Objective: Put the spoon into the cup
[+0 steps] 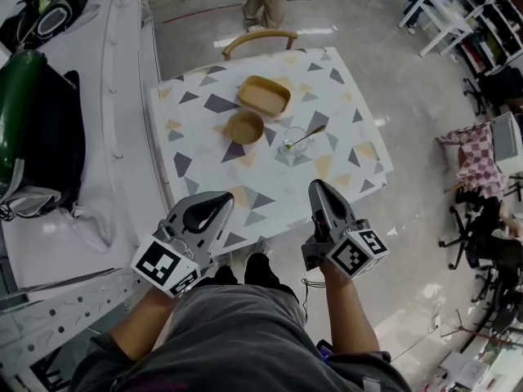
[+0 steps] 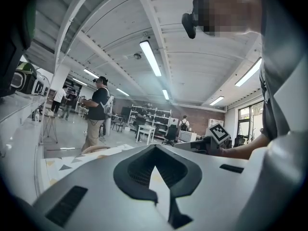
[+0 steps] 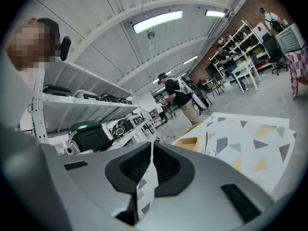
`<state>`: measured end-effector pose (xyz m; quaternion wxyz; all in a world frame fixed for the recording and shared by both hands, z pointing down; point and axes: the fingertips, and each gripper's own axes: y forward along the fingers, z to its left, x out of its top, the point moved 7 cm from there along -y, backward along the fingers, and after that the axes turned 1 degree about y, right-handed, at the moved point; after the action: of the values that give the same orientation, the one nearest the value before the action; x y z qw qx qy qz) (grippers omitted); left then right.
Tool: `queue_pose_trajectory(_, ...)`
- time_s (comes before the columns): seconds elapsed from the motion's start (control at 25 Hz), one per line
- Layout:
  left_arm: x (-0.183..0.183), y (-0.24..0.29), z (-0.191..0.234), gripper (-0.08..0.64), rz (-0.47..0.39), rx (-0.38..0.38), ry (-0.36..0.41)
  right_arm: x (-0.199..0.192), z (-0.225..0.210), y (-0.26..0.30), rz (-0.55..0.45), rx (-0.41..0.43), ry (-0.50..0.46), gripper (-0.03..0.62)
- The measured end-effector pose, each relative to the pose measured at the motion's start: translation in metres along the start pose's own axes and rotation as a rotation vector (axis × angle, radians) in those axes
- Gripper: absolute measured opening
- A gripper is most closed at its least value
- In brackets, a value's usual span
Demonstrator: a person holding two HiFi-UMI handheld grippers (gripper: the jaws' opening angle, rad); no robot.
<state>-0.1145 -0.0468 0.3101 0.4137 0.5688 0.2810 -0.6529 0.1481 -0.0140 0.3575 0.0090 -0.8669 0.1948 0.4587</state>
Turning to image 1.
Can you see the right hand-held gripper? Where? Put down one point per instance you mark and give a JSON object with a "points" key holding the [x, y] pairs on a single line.
{"points": [[355, 255]]}

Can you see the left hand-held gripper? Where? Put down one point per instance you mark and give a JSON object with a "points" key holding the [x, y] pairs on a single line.
{"points": [[157, 264]]}

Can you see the small gold spoon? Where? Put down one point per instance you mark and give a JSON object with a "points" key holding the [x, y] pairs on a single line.
{"points": [[314, 130]]}

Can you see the clear glass cup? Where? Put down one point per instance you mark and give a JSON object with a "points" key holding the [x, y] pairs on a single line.
{"points": [[291, 134]]}

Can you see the person's right forearm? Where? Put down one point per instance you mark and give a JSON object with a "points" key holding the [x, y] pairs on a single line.
{"points": [[351, 313]]}

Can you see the person's left forearm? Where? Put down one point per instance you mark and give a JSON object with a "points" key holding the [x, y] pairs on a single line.
{"points": [[139, 325]]}

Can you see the person's left grey shoe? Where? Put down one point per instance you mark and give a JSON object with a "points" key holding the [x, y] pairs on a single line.
{"points": [[224, 258]]}

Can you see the person's grey shoe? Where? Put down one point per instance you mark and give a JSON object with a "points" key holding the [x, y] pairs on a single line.
{"points": [[224, 258], [263, 247]]}

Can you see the person's right grey shoe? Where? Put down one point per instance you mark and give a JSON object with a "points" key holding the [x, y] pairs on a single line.
{"points": [[263, 247]]}

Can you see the table with triangle-patterned cloth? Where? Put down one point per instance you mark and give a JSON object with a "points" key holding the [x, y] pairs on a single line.
{"points": [[278, 170]]}

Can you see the person's black trousers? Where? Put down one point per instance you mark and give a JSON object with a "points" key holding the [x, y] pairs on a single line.
{"points": [[261, 272]]}

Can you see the white metal shelf rack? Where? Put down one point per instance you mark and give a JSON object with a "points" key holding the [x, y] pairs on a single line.
{"points": [[122, 157]]}

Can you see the tan round bowl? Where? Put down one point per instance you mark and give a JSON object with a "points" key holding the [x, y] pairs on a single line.
{"points": [[245, 129]]}

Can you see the person's grey shirt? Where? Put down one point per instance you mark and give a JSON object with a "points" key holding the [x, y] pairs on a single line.
{"points": [[237, 341]]}

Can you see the tan rectangular container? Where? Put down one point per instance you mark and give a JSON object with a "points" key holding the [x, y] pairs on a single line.
{"points": [[263, 96]]}

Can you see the black office chair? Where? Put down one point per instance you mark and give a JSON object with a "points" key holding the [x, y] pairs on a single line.
{"points": [[470, 255], [502, 84]]}

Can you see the pink checked cloth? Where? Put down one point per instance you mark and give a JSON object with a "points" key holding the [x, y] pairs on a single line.
{"points": [[478, 161]]}

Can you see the white box appliance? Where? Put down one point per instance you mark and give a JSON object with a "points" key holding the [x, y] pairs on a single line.
{"points": [[508, 141]]}

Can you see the wooden chair back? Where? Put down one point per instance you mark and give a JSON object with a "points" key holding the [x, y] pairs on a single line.
{"points": [[261, 34]]}

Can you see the green and black backpack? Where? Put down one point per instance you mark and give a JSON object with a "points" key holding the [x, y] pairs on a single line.
{"points": [[24, 108], [53, 19]]}

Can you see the white table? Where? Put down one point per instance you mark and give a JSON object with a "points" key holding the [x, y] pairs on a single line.
{"points": [[445, 19]]}

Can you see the white shelving unit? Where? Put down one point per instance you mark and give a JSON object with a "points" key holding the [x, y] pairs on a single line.
{"points": [[490, 14]]}

